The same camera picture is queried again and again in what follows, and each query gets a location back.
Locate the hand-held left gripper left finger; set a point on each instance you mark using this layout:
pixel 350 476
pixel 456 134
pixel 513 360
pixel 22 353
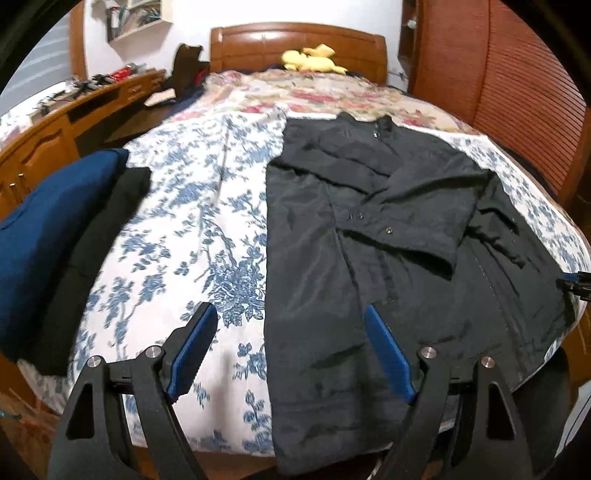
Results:
pixel 191 355

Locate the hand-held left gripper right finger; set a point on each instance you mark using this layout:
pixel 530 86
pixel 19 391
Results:
pixel 390 355

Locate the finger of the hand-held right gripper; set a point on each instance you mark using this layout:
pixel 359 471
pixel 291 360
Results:
pixel 579 288

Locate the black jacket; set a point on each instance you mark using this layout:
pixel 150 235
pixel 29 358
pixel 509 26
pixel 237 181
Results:
pixel 323 277

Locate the folded black garment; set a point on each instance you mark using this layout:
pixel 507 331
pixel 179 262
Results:
pixel 92 258

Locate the blue floral bed sheet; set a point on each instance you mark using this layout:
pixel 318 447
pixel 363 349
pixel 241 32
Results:
pixel 194 207

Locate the folded navy garment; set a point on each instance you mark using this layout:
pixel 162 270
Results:
pixel 46 240

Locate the wooden louvered wardrobe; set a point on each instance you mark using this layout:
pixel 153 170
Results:
pixel 508 92

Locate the white notebook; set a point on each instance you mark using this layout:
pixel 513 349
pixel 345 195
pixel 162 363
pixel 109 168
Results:
pixel 161 101

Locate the navy bedcover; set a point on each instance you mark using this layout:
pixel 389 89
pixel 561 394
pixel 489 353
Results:
pixel 187 99

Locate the wooden desk cabinet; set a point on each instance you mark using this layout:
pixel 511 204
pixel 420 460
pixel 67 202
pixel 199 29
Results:
pixel 46 138

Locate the red floral blanket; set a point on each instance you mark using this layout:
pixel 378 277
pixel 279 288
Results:
pixel 286 92

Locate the red basket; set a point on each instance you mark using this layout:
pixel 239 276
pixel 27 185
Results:
pixel 122 74

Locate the black gadget cluster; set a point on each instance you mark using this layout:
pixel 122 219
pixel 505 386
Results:
pixel 90 83

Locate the dark wooden chair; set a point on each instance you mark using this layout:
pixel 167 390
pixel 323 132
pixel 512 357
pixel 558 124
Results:
pixel 184 64

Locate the yellow plush toy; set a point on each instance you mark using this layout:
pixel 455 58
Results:
pixel 304 60

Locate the wooden headboard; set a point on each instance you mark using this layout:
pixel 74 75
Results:
pixel 258 46

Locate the grey window blind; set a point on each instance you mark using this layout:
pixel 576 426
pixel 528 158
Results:
pixel 46 60

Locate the row of books and magazines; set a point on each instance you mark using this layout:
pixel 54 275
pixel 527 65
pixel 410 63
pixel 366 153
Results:
pixel 124 16

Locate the white wall shelf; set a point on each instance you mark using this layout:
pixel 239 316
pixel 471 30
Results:
pixel 138 30

